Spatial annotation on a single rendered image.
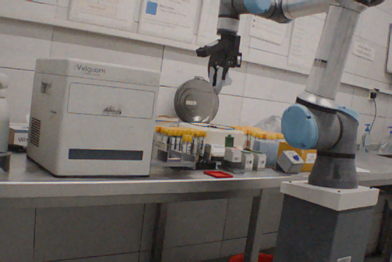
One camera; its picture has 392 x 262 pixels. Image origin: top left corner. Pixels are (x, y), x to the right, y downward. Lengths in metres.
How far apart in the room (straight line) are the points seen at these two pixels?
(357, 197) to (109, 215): 1.13
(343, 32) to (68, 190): 0.79
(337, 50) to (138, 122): 0.56
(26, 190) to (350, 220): 0.85
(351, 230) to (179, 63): 1.14
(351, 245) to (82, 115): 0.83
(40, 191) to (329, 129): 0.75
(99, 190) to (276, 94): 1.55
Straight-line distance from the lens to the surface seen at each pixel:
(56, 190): 1.10
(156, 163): 1.28
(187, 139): 1.43
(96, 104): 1.14
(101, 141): 1.16
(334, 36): 1.16
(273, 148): 1.75
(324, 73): 1.16
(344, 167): 1.28
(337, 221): 1.22
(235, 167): 1.52
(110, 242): 2.04
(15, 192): 1.07
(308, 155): 1.77
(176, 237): 2.23
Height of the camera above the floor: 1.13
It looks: 5 degrees down
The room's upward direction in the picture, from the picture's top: 7 degrees clockwise
